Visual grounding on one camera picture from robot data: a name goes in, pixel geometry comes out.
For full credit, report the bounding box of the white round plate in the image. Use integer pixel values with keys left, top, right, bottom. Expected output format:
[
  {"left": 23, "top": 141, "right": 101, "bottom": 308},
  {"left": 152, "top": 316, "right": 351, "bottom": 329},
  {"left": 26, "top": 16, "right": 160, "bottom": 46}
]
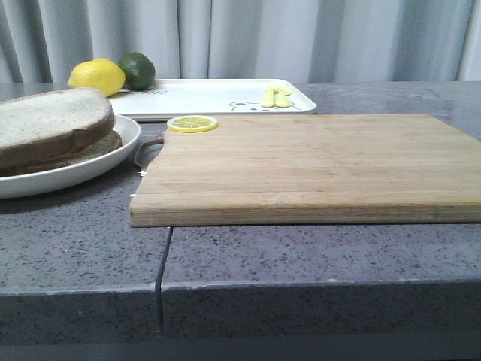
[{"left": 1, "top": 115, "right": 141, "bottom": 199}]

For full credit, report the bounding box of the bread slice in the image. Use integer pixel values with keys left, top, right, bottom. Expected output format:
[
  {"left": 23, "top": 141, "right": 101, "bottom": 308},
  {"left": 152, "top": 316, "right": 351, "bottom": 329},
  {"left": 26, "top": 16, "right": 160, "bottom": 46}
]
[
  {"left": 1, "top": 130, "right": 122, "bottom": 177},
  {"left": 1, "top": 88, "right": 115, "bottom": 174}
]

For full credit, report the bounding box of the white bear print tray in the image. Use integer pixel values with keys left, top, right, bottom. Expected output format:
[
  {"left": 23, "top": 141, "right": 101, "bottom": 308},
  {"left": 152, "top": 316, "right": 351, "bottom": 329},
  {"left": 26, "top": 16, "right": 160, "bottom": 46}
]
[{"left": 109, "top": 79, "right": 316, "bottom": 122}]

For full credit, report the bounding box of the wooden cutting board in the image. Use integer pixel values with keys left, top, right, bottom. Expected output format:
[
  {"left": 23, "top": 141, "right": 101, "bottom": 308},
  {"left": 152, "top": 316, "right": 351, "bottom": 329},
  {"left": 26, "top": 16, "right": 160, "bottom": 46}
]
[{"left": 129, "top": 114, "right": 480, "bottom": 227}]

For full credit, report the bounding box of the lemon slice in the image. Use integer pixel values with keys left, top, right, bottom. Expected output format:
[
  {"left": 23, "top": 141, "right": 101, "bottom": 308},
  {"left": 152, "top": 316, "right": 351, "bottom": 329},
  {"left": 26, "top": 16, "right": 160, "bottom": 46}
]
[{"left": 167, "top": 115, "right": 218, "bottom": 133}]

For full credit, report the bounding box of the green lime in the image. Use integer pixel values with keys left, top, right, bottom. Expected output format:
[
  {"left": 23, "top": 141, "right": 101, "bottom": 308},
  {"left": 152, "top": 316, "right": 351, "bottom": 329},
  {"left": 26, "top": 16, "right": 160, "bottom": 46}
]
[{"left": 118, "top": 52, "right": 156, "bottom": 90}]

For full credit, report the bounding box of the yellow lemon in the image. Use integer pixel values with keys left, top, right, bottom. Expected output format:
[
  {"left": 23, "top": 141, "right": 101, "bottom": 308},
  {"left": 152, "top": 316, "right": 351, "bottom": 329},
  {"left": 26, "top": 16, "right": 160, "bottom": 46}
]
[{"left": 68, "top": 58, "right": 126, "bottom": 96}]

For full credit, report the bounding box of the grey pleated curtain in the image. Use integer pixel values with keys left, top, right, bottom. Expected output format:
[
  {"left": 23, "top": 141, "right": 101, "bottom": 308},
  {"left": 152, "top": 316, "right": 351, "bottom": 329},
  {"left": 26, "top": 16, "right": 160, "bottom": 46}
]
[{"left": 1, "top": 1, "right": 480, "bottom": 83}]

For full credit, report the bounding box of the metal cutting board handle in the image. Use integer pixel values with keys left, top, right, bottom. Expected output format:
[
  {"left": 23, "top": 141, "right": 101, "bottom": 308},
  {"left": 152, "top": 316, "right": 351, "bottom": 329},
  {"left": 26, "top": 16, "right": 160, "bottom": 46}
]
[{"left": 133, "top": 136, "right": 164, "bottom": 171}]

